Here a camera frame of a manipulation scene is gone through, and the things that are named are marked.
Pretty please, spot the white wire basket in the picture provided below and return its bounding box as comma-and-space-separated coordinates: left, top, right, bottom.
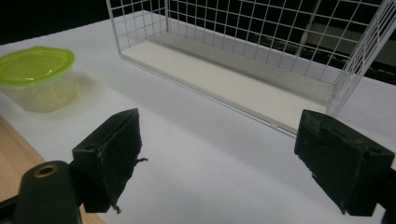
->
105, 0, 396, 138

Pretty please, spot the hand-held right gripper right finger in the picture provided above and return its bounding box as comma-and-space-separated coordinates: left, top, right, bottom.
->
293, 108, 396, 217

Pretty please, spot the clear container with green lid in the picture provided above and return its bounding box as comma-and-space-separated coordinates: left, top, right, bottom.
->
0, 45, 78, 113

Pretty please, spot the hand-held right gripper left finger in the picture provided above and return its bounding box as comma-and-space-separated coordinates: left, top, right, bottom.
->
71, 107, 149, 215

